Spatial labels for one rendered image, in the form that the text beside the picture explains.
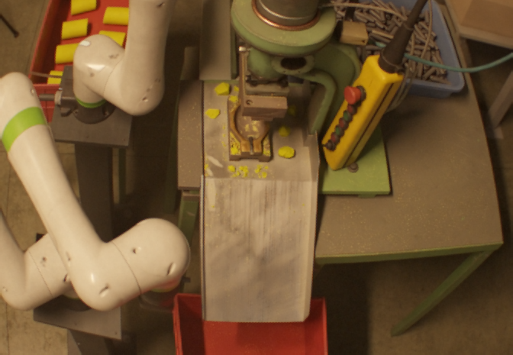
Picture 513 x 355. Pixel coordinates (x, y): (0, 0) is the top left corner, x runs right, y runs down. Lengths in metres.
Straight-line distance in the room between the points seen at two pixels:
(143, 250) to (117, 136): 0.81
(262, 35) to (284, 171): 0.50
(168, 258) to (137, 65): 0.59
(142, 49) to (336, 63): 0.42
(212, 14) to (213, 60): 0.18
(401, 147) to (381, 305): 1.00
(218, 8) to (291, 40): 0.71
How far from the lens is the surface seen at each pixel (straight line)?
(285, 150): 1.83
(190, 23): 3.37
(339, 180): 1.85
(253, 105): 1.63
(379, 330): 2.82
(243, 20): 1.44
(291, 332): 2.15
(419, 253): 1.90
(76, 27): 2.48
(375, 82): 1.60
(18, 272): 1.48
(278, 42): 1.41
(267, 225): 1.81
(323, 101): 1.72
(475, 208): 2.02
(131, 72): 1.65
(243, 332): 2.12
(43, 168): 1.23
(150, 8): 1.45
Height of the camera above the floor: 2.56
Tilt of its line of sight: 58 degrees down
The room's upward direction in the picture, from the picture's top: 20 degrees clockwise
